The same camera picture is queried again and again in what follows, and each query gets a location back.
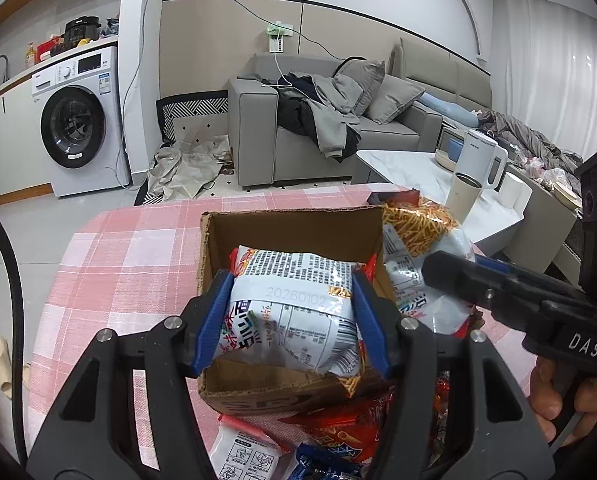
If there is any orange white noodle bag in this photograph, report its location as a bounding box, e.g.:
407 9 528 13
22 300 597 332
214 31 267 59
380 194 478 336

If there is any white red instruction packet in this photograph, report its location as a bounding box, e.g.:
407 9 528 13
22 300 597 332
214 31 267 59
208 415 291 480

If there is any red cone chips bag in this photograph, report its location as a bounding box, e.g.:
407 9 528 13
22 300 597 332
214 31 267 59
279 388 393 465

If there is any blue cookie packet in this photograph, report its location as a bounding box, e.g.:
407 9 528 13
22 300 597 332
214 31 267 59
288 443 369 480

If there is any white noodle snack bag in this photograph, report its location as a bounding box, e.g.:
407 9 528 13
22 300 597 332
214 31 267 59
215 246 364 378

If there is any red sausage snack packet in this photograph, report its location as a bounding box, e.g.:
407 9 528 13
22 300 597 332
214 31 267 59
429 372 451 466

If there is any person's right hand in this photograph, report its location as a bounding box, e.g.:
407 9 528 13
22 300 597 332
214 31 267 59
529 356 597 446

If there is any white coffee table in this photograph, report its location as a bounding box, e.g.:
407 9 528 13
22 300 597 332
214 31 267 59
352 150 524 256

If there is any beige tumbler cup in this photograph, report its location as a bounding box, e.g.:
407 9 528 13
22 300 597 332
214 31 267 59
445 172 482 224

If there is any white electric kettle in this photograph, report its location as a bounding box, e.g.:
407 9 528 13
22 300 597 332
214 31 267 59
455 129 508 190

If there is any brown SF cardboard box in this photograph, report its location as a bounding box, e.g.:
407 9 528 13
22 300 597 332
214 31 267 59
199 206 394 415

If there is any beige slipper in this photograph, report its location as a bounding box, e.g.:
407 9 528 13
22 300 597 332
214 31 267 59
0 337 12 399

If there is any pink plaid tablecloth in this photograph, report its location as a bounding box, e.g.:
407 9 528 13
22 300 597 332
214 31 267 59
25 182 535 480

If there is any grey cushion right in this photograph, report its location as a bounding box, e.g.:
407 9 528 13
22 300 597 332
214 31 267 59
365 75 425 125

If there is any grey cushion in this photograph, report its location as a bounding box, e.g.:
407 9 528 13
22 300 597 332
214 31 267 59
335 56 385 117
365 75 425 125

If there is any white curtain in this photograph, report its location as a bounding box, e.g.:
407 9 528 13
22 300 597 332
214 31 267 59
489 0 597 159

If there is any grey cushion left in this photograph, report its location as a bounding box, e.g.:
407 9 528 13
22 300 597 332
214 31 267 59
335 56 385 117

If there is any clothes pile on sofa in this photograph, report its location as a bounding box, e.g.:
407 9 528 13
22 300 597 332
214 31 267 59
260 73 364 164

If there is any grey sofa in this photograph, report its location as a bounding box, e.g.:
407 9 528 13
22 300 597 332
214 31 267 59
228 37 493 188

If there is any black patterned chair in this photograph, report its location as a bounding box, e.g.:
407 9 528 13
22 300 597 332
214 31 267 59
156 90 228 145

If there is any white washing machine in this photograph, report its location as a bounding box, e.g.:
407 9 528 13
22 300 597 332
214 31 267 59
32 44 131 197

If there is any black rice cooker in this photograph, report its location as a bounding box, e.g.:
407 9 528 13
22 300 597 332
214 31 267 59
50 16 101 56

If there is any white wall power strip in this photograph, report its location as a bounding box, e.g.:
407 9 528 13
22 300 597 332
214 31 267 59
266 22 294 54

